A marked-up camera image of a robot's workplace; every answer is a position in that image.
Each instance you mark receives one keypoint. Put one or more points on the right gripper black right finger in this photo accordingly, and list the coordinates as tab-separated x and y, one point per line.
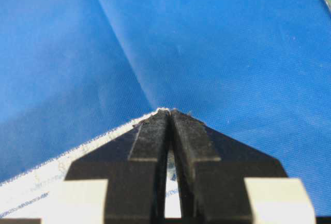
211	168

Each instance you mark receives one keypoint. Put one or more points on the white blue-striped towel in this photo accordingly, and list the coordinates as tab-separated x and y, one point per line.
43	195

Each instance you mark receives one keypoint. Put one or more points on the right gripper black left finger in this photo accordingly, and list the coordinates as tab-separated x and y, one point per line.
135	166

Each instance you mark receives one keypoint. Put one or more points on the blue table cloth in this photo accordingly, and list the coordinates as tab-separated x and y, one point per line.
255	70

